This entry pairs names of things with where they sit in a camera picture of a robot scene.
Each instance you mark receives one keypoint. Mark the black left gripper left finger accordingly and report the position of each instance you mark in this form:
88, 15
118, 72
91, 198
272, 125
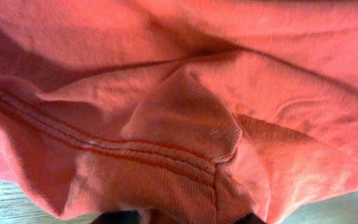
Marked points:
126, 217

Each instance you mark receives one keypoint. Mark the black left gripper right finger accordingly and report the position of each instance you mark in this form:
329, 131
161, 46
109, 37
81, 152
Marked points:
250, 218

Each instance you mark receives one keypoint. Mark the orange t-shirt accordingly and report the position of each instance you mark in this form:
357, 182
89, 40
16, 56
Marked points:
184, 111

